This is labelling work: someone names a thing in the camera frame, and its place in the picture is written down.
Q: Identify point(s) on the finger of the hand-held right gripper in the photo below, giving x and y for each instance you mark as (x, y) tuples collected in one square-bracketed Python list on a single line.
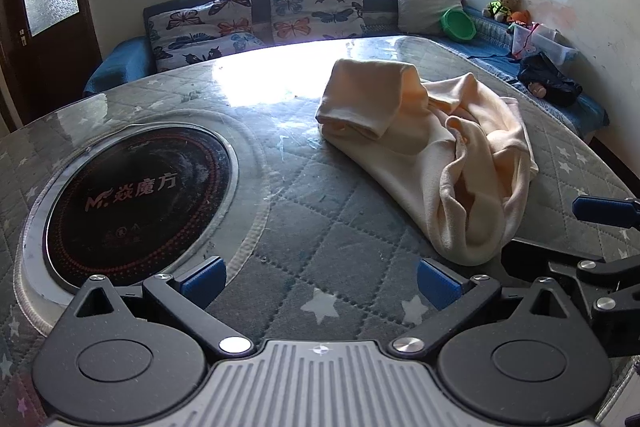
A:
[(605, 210), (625, 272)]

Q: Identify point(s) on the teddy bear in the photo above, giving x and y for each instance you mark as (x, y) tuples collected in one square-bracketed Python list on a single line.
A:
[(505, 7)]

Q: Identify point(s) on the round black induction cooktop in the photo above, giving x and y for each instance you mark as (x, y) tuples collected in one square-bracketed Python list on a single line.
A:
[(135, 207)]

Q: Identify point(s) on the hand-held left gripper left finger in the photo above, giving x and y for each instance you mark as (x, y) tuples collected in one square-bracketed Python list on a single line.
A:
[(205, 281)]

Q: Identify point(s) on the brown door with frosted glass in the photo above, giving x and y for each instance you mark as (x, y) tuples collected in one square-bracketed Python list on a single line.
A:
[(85, 37)]

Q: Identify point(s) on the dark cloth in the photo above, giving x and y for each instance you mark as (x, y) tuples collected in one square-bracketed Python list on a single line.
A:
[(547, 77)]

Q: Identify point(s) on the butterfly print cushion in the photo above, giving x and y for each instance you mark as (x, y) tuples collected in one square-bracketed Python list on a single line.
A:
[(200, 32), (310, 7)]

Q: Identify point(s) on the blue sofa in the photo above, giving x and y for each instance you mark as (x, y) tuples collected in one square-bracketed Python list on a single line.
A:
[(125, 62)]

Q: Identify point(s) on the orange plush toy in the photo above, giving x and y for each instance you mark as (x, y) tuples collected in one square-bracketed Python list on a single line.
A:
[(520, 18)]

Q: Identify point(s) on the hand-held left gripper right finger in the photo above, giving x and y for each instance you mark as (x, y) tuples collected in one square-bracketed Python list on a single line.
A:
[(437, 283)]

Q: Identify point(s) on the cream long-sleeved shirt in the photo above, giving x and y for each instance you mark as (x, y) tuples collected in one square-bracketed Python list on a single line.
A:
[(425, 147)]

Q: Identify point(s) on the green plastic bowl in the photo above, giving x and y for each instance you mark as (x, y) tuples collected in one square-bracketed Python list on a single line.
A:
[(457, 24)]

